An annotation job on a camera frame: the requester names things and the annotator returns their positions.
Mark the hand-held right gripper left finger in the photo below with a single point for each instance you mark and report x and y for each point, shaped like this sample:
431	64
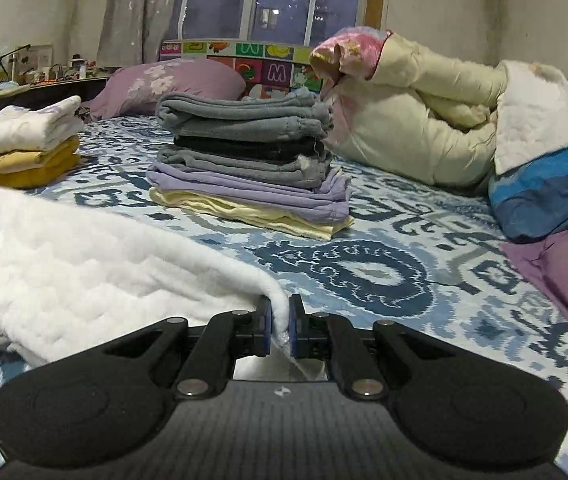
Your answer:
264	321

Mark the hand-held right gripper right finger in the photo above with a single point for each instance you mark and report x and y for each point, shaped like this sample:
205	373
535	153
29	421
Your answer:
294	321

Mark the white fleece garment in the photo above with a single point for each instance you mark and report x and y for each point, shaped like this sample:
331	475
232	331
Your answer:
89	265

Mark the folded pale yellow garment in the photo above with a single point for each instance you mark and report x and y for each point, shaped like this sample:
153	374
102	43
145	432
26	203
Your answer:
244	215

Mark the blue patterned bed sheet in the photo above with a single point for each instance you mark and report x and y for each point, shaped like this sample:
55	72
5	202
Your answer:
413	270

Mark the folded purple garment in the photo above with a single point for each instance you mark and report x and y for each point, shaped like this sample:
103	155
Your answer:
244	192

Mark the folded grey garment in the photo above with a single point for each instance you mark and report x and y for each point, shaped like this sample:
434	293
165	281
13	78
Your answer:
234	162
244	112

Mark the folded black garment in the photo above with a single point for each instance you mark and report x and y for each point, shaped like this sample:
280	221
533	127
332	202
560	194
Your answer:
249	147

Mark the cream quilt with pink lining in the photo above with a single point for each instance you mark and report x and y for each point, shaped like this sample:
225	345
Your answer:
413	110

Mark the colourful printed headboard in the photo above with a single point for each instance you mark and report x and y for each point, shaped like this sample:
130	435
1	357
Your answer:
259	67

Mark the purple floral pillow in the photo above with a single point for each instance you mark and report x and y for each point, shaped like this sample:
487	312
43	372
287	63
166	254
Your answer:
164	85

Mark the folded mustard yellow garment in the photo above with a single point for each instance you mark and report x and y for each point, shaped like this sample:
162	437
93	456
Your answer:
29	165

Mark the blue blanket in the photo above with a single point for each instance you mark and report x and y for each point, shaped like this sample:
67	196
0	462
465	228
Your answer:
548	185

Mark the folded white floral garment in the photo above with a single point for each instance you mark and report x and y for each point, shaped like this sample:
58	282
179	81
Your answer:
19	127

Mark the white padded cloth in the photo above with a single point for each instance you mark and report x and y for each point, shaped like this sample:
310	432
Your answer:
538	110

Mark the cluttered desk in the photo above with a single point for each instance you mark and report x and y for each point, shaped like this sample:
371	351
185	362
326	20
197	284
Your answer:
34	72

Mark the grey patterned curtain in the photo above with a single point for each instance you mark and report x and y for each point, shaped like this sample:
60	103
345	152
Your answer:
129	10

